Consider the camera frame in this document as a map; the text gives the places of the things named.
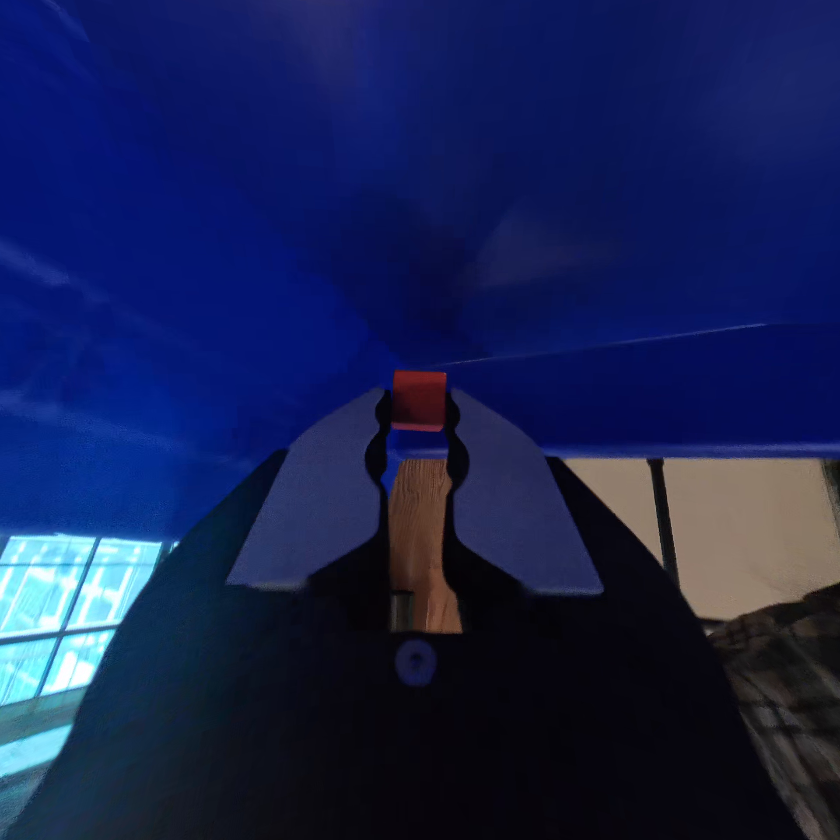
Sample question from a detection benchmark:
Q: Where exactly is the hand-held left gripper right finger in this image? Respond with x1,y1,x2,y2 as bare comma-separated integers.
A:
441,387,605,634

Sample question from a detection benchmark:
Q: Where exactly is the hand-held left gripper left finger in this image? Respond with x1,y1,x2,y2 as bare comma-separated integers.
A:
226,386,393,634

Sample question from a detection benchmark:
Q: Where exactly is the blue plastic bin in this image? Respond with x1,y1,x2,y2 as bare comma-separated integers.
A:
0,0,840,546

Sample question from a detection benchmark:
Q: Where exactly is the person's plaid shirt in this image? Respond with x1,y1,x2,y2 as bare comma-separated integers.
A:
705,584,840,840

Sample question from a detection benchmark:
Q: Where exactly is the brown wooden cabinet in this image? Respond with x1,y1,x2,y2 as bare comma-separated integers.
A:
388,458,463,634

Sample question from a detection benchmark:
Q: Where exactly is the red wooden cube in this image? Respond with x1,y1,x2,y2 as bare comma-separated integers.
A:
391,370,449,433

